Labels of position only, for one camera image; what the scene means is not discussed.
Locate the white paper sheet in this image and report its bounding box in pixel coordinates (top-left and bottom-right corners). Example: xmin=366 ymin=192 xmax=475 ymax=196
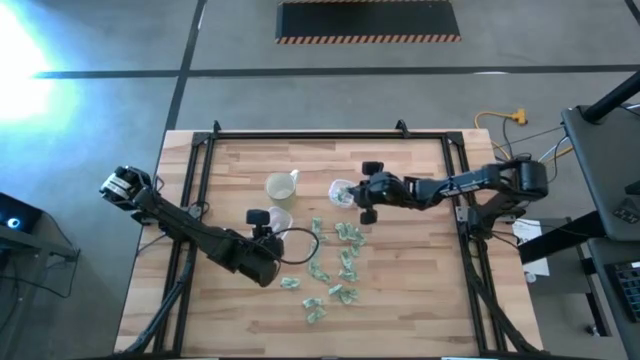
xmin=511 ymin=217 xmax=551 ymax=279

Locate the black desk pole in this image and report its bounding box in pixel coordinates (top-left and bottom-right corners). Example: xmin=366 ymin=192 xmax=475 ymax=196
xmin=582 ymin=68 xmax=640 ymax=125

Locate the black number pad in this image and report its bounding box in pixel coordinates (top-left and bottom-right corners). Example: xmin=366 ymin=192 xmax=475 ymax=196
xmin=612 ymin=196 xmax=640 ymax=227

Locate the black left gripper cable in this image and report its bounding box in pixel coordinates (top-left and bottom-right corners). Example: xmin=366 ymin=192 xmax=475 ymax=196
xmin=269 ymin=227 xmax=322 ymax=266

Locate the pale green mug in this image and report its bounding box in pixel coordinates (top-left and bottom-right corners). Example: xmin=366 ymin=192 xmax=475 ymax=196
xmin=263 ymin=168 xmax=302 ymax=212

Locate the grey office desk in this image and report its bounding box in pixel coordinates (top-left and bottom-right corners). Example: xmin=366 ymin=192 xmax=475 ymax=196
xmin=560 ymin=102 xmax=640 ymax=242
xmin=587 ymin=237 xmax=640 ymax=360

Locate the black aluminium table frame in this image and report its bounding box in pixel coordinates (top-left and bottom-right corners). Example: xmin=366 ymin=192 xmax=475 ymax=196
xmin=117 ymin=129 xmax=551 ymax=360

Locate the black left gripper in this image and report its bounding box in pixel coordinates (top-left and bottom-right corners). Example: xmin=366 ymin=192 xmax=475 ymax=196
xmin=234 ymin=208 xmax=287 ymax=290

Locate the hazard striped black mat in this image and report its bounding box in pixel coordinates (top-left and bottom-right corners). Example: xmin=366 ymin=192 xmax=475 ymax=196
xmin=274 ymin=0 xmax=463 ymax=45

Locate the black keyboard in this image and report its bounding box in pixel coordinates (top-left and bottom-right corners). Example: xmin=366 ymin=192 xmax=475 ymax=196
xmin=603 ymin=259 xmax=640 ymax=325

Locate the dark grey side table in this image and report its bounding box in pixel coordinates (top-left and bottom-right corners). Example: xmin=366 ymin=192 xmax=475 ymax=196
xmin=0 ymin=192 xmax=81 ymax=301

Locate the yellow extension cord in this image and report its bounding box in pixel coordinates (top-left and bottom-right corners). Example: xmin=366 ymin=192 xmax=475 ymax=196
xmin=473 ymin=107 xmax=574 ymax=165

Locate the black box blue light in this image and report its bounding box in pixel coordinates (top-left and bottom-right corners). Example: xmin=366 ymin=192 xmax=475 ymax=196
xmin=0 ymin=192 xmax=44 ymax=235

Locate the large clear plastic container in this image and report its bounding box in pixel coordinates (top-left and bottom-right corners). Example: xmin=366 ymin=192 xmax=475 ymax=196
xmin=267 ymin=205 xmax=294 ymax=242

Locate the small clear plastic container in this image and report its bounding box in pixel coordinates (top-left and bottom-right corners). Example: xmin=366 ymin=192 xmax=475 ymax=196
xmin=327 ymin=178 xmax=357 ymax=209

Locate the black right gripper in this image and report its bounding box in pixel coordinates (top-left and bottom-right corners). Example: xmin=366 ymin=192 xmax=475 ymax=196
xmin=347 ymin=160 xmax=409 ymax=225

